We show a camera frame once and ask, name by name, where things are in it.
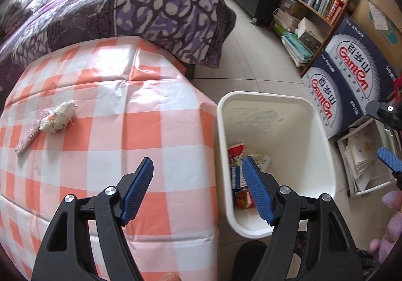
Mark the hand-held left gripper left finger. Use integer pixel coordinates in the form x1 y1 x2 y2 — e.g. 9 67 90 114
31 157 154 281

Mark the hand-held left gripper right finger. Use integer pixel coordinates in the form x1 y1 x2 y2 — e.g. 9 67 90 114
242 156 365 281

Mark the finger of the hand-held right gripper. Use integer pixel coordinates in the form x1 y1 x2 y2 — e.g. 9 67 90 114
366 100 402 131
377 147 402 191

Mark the orange snack wrapper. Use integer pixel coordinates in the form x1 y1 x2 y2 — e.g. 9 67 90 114
235 190 256 210

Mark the blue carton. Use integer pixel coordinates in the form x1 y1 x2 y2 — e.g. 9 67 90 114
231 165 249 191

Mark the white carton with label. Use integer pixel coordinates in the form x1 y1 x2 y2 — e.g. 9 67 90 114
251 154 272 172

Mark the red and white packet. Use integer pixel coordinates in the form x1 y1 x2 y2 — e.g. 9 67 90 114
228 142 246 166

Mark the white plastic bin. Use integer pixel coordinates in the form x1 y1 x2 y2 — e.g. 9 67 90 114
214 91 337 239

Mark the floral plastic bag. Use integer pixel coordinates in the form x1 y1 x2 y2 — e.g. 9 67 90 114
40 100 79 134

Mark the stack of papers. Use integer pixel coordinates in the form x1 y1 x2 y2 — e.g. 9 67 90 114
341 128 390 194

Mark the white rack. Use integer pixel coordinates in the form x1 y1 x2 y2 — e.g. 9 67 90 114
336 119 402 197

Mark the blue cardboard box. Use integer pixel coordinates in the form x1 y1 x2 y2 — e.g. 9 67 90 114
301 50 377 141
325 15 399 118

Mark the orange checked tablecloth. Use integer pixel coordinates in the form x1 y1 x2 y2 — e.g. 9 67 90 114
0 36 220 281

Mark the person's pink plush clothing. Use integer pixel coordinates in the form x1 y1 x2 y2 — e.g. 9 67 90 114
369 190 402 266

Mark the brown cardboard box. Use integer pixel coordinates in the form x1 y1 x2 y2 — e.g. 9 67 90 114
348 0 402 59

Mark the stack of green booklets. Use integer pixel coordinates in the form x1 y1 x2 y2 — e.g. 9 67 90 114
280 32 315 68

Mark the white tissue box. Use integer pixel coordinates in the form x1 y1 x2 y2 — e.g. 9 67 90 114
294 17 327 53

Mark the pink lace strip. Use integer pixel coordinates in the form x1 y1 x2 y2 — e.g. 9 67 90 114
15 108 53 158

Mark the purple patterned blanket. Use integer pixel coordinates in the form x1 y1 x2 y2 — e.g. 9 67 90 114
0 0 237 109

